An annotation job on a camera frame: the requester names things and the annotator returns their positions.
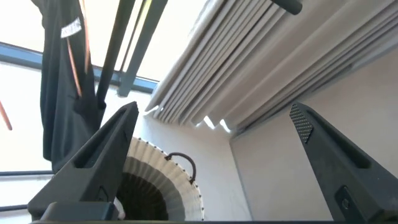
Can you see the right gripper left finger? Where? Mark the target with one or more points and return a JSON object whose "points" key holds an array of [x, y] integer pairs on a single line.
{"points": [[102, 174]]}

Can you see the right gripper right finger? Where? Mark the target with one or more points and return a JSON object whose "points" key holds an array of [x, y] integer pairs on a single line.
{"points": [[348, 180]]}

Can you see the black shirt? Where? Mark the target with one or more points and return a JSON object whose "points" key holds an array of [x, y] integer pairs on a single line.
{"points": [[59, 109]]}

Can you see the pink clothes hanger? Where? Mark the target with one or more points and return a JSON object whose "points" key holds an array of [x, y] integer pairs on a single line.
{"points": [[5, 116], [74, 71]]}

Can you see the white laundry basket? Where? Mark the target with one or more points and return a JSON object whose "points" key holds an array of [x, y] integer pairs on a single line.
{"points": [[174, 186]]}

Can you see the black clothes rack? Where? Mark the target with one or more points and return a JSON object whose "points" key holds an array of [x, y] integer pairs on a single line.
{"points": [[115, 46]]}

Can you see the beige curtain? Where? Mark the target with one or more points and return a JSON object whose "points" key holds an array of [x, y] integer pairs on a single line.
{"points": [[248, 62]]}

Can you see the window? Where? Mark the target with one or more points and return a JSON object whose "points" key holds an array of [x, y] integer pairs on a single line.
{"points": [[18, 25]]}

